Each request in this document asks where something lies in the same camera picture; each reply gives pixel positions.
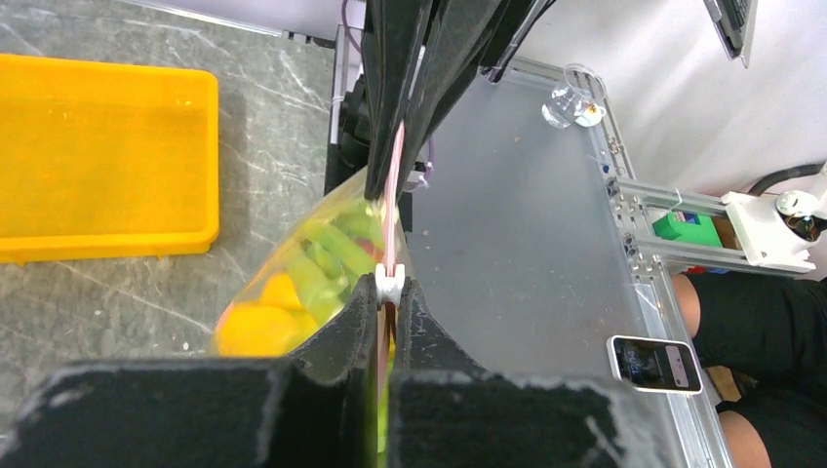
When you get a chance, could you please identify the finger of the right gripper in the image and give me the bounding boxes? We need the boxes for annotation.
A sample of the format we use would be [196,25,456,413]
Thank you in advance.
[361,0,432,200]
[395,1,517,185]

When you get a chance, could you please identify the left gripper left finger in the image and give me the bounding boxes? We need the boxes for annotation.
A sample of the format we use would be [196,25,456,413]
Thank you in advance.
[1,276,377,467]

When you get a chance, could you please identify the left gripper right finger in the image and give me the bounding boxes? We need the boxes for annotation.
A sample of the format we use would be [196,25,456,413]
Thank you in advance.
[387,279,666,467]

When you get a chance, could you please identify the yellow banana bunch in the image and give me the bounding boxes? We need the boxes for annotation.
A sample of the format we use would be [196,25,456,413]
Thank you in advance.
[212,273,320,357]

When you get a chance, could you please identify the clear zip top bag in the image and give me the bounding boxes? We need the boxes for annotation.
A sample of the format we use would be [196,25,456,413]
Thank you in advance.
[212,127,407,467]

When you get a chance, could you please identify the white zipper slider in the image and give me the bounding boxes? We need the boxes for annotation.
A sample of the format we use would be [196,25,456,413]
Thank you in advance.
[374,263,407,306]

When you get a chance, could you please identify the celery stalk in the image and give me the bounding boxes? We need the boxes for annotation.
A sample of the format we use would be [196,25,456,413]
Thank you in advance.
[281,200,385,325]

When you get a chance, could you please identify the clear glass cup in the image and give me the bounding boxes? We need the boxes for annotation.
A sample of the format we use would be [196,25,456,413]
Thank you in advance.
[541,63,607,129]

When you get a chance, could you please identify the white smartphone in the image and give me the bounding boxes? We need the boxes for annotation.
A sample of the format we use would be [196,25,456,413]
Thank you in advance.
[607,334,703,395]

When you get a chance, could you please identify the laptop corner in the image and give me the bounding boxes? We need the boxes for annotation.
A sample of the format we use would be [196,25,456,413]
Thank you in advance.
[703,0,758,68]

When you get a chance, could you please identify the green plastic block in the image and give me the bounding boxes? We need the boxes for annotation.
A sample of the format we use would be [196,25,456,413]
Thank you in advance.
[652,211,723,248]

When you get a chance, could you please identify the yellow plastic tray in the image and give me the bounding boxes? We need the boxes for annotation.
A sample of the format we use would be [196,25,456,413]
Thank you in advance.
[1,54,219,264]

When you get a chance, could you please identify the seated person in black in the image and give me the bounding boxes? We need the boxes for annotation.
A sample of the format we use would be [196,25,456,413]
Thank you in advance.
[672,272,826,467]

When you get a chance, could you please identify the aluminium frame rails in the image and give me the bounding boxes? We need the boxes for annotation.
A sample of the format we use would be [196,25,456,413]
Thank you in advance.
[503,55,808,468]

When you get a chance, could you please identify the white bracket mount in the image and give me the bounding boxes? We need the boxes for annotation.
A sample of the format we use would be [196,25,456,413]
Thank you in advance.
[721,190,826,274]

